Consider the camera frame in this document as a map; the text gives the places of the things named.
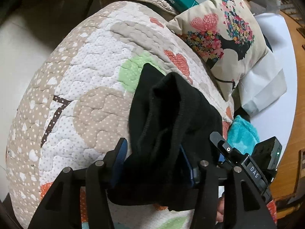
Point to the black pants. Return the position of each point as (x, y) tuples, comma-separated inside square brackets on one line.
[(166, 112)]

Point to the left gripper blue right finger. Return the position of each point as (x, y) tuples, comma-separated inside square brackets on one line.
[(189, 168)]

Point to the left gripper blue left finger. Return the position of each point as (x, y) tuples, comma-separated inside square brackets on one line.
[(114, 161)]

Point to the patchwork heart quilt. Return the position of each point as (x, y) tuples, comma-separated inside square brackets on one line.
[(77, 104)]

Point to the teal fluffy cloth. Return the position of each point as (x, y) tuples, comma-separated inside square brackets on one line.
[(242, 135)]

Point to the floral print cushion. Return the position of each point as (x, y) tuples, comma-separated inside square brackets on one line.
[(226, 35)]

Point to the person's right hand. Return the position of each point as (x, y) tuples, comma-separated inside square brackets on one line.
[(220, 209)]

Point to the white pillow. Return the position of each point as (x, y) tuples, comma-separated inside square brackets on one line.
[(262, 85)]

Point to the patterned sleeve forearm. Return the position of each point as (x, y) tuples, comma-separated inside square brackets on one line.
[(273, 210)]

